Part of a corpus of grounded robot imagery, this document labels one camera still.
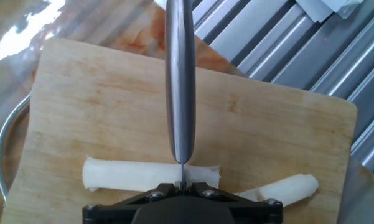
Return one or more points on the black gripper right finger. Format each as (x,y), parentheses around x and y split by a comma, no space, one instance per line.
(255,213)

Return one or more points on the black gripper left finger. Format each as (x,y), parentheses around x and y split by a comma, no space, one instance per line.
(112,213)

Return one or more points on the short white scallion piece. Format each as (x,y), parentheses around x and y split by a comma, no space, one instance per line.
(292,188)
(249,194)

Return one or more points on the white scallion stalk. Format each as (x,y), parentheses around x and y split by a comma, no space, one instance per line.
(127,175)

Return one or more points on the steel kitchen knife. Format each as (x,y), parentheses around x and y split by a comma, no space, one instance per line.
(180,77)

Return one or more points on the wooden cutting board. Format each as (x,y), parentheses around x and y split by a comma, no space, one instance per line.
(96,109)

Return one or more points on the orange marble pattern mat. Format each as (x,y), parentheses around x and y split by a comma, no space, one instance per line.
(96,21)

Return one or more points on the white paper stack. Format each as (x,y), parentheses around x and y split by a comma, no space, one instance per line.
(323,7)

